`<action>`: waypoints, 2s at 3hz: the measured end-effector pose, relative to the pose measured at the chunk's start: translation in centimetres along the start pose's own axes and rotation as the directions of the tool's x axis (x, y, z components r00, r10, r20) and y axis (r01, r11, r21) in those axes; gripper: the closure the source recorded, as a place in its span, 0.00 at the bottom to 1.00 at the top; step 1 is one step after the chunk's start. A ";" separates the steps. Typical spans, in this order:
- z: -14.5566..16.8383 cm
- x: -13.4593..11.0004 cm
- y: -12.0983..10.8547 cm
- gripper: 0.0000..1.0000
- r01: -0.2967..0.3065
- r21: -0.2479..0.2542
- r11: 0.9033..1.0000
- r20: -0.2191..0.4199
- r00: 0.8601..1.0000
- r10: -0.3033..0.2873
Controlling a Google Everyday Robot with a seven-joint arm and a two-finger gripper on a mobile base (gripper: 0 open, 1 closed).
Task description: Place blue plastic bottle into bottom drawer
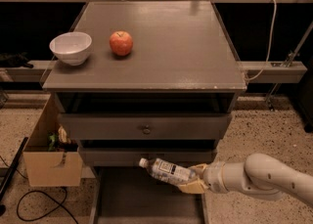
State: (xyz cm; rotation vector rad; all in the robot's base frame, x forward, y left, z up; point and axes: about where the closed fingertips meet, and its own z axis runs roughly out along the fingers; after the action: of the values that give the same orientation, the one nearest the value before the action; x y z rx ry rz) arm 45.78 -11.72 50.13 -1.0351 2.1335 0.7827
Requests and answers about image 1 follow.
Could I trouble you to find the red apple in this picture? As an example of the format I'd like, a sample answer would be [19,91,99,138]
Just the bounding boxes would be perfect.
[110,31,133,57]

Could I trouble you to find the white cable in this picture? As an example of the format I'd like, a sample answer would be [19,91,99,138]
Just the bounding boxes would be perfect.
[244,0,278,83]

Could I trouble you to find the black cable on floor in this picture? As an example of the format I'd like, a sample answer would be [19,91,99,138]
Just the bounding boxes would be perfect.
[0,155,80,224]

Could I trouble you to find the grey open bottom drawer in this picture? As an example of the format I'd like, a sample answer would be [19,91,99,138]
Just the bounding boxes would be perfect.
[88,167,208,224]

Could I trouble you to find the clear plastic water bottle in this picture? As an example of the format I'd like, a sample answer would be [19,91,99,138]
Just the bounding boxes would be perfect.
[139,158,198,186]

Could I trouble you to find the grey top drawer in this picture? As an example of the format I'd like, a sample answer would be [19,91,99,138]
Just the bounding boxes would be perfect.
[58,113,232,140]

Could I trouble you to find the grey drawer cabinet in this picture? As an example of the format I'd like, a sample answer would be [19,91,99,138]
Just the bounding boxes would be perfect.
[42,0,248,170]

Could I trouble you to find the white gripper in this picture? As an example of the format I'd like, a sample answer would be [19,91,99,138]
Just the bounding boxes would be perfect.
[178,161,227,195]

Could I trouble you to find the cardboard box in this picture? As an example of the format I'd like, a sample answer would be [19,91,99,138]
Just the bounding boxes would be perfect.
[22,98,82,187]

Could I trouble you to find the items in cardboard box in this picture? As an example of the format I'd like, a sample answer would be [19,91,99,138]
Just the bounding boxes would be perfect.
[48,126,78,152]

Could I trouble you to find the white bowl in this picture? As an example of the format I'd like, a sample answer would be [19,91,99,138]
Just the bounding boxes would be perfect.
[49,31,92,66]

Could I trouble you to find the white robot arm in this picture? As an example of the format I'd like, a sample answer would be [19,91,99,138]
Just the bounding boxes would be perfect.
[178,154,313,207]

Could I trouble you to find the grey middle drawer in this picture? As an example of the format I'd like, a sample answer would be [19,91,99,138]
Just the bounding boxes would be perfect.
[78,148,217,167]

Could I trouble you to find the black bar on floor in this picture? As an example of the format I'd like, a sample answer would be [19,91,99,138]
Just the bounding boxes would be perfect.
[0,137,28,216]

